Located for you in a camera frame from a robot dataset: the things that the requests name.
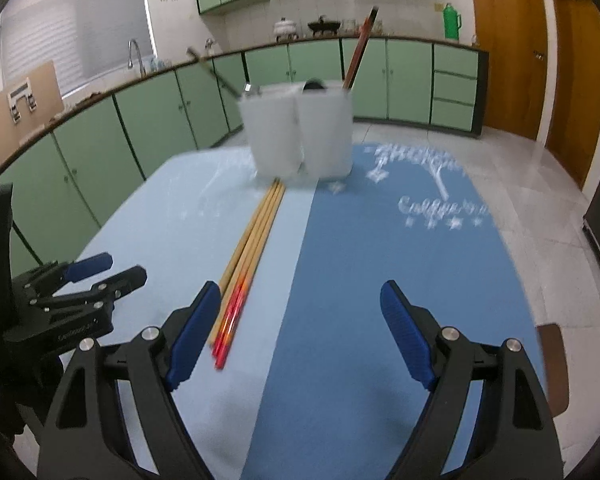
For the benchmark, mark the black wok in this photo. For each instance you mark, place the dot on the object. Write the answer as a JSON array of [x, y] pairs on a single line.
[[324, 27]]

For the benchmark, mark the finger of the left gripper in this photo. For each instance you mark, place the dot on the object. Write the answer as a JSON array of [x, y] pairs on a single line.
[[80, 270], [119, 285]]

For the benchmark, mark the dark blue table mat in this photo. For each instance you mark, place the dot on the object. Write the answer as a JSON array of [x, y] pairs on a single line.
[[339, 402]]

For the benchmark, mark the cardboard box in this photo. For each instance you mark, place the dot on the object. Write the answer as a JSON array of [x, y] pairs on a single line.
[[28, 105]]

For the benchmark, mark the brown wooden chair seat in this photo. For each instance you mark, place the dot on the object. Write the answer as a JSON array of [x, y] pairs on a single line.
[[556, 367]]

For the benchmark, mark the green base cabinets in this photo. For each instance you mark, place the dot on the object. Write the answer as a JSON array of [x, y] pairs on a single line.
[[69, 178]]

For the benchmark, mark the white right utensil holder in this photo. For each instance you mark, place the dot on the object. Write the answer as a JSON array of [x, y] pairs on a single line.
[[326, 126]]

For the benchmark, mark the red patterned bamboo chopstick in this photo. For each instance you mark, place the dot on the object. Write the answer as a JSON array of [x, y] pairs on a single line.
[[222, 345]]

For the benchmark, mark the white left utensil holder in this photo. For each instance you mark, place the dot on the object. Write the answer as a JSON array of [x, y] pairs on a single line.
[[270, 121]]

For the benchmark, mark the window blind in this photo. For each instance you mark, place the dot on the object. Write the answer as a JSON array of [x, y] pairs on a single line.
[[85, 39]]

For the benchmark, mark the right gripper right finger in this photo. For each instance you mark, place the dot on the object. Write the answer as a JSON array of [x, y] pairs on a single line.
[[514, 436]]

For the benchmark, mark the green thermos jug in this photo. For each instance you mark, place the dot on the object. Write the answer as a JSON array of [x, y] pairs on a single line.
[[452, 22]]

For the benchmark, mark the dark brown chopstick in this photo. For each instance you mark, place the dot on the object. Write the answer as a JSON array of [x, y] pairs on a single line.
[[207, 66]]

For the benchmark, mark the brown wooden door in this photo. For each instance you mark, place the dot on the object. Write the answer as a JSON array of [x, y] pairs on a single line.
[[514, 33], [575, 124]]

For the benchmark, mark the red orange handled chopstick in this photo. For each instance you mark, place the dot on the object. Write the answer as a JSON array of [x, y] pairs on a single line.
[[358, 53]]

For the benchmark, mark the white utensil holder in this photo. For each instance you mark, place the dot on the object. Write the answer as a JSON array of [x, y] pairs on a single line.
[[326, 126], [270, 121]]

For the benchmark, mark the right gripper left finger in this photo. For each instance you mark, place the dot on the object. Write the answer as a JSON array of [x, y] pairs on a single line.
[[85, 434]]

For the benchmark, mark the chrome kitchen faucet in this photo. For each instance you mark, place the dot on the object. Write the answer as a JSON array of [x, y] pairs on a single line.
[[135, 57]]

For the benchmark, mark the bamboo chopstick red handle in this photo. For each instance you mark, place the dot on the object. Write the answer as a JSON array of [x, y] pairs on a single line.
[[225, 299]]

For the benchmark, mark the plain bamboo chopstick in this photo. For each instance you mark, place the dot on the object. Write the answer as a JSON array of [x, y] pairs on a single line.
[[231, 265]]

